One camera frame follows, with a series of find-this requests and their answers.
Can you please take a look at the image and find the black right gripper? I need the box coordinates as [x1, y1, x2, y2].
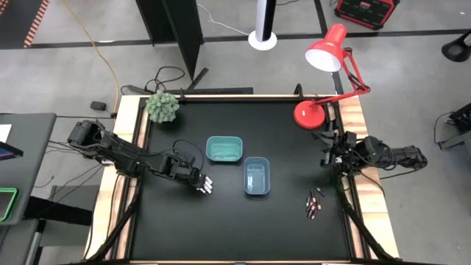
[312, 129, 358, 171]

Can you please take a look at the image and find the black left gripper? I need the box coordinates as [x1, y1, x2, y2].
[175, 164, 209, 194]

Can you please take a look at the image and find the red desk lamp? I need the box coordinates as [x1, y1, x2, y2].
[293, 23, 372, 130]

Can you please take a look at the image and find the teal plastic bin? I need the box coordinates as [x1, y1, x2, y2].
[205, 135, 244, 163]

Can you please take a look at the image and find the blue plastic bin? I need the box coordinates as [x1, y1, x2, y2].
[243, 156, 272, 196]

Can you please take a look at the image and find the green potted succulent plant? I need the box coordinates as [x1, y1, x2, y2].
[144, 91, 181, 124]

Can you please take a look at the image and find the long black power strip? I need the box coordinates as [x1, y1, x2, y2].
[163, 87, 254, 96]

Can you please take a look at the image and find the white round-base pole stand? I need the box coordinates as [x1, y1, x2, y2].
[247, 0, 278, 52]

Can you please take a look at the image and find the black equipment box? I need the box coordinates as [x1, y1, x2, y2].
[433, 102, 471, 151]

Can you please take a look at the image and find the red black tool case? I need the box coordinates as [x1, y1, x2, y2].
[333, 0, 400, 30]

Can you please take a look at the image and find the black partition panel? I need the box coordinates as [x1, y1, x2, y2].
[135, 0, 209, 91]

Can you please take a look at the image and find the black stool base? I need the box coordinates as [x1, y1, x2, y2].
[441, 29, 471, 63]

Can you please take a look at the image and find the grey desk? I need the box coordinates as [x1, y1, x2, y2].
[0, 112, 58, 226]

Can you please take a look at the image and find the dark tablet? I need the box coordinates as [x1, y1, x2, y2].
[0, 141, 24, 162]

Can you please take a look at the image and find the green-cased tablet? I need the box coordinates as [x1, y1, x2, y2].
[0, 187, 20, 223]

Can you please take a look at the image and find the white paper sheet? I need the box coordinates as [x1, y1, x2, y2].
[0, 124, 13, 144]

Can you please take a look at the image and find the black orange-striped floor mat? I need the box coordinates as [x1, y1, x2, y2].
[0, 0, 51, 49]

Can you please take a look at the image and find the black aluminium table frame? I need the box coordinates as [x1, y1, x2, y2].
[85, 83, 401, 265]

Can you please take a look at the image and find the black power brick with cable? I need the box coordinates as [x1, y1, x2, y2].
[120, 66, 186, 96]

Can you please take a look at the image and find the white floor cable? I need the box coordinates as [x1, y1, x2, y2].
[196, 2, 251, 37]

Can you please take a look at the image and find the yellow cable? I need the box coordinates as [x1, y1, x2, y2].
[60, 0, 121, 116]

